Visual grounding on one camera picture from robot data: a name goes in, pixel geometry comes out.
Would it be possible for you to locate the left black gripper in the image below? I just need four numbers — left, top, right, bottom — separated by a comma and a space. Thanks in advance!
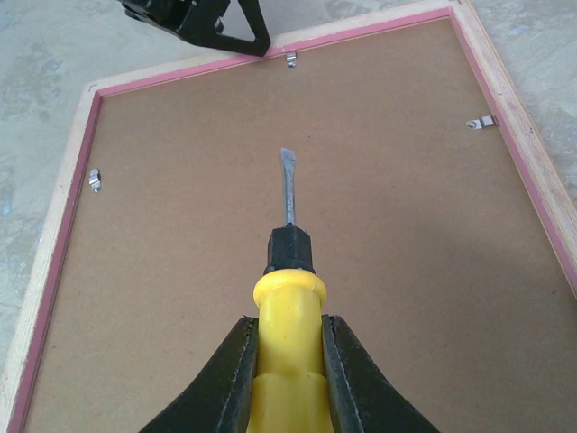
121, 0, 271, 57

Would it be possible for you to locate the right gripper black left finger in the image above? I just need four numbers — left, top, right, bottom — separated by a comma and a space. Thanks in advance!
142, 317, 258, 433

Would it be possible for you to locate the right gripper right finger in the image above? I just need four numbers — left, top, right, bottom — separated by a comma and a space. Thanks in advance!
322, 315, 438, 433

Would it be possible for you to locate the yellow handled screwdriver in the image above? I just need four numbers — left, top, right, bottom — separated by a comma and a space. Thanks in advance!
247, 148, 333, 432

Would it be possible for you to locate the pink picture frame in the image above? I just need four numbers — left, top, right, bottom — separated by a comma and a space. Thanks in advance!
1, 1, 576, 432

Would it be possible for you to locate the metal frame retaining clip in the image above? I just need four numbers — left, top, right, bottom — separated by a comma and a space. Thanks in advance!
286, 51, 298, 69

